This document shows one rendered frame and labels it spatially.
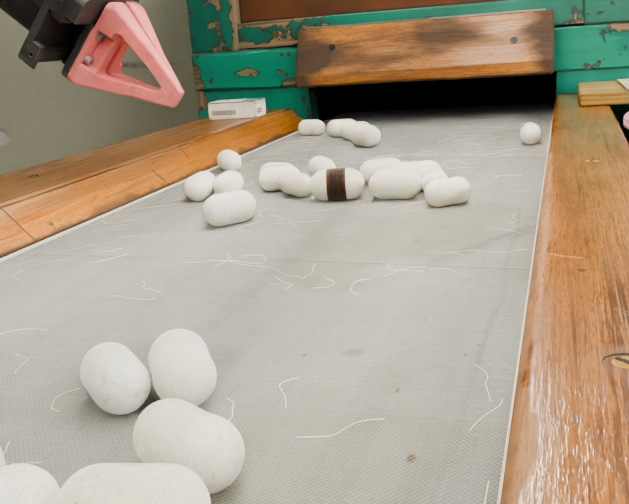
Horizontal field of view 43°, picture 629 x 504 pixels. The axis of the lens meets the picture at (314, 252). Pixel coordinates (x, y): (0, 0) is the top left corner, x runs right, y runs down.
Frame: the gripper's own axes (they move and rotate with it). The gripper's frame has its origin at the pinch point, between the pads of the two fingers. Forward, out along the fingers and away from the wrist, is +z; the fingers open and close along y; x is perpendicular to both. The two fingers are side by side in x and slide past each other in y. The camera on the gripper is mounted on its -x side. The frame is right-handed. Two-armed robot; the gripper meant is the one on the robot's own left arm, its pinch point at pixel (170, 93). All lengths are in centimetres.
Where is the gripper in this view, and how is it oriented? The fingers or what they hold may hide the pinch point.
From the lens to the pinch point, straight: 61.9
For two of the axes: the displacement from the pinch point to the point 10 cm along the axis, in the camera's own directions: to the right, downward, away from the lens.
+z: 7.8, 6.2, -0.7
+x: -5.5, 7.4, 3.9
